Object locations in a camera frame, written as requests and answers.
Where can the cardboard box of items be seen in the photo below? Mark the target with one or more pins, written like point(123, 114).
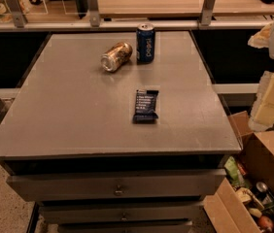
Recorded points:
point(224, 209)

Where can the dark blue rxbar wrapper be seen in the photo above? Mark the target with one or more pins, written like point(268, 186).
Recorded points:
point(145, 106)

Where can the metal rail bracket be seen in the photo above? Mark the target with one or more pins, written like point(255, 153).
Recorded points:
point(17, 12)
point(207, 12)
point(94, 15)

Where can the orange soda can lying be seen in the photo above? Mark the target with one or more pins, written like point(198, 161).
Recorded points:
point(116, 56)

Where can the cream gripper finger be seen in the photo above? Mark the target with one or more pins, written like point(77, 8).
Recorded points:
point(261, 39)
point(262, 113)

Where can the metal rail bracket left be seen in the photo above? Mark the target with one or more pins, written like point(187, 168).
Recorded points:
point(17, 12)

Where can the metal rail bracket right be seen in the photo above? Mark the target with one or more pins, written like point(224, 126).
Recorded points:
point(207, 12)

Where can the grey drawer cabinet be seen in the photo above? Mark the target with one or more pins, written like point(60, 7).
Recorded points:
point(69, 142)

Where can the wooden desk behind rail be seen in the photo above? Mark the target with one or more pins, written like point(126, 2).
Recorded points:
point(182, 8)

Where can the metal rail bracket middle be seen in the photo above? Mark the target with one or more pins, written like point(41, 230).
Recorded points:
point(94, 15)

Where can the blue pepsi can upright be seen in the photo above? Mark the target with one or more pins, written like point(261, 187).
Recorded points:
point(145, 35)

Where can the red apple in box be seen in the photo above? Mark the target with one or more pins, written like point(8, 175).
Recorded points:
point(265, 224)

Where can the green snack packet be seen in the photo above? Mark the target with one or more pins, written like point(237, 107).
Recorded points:
point(233, 173)

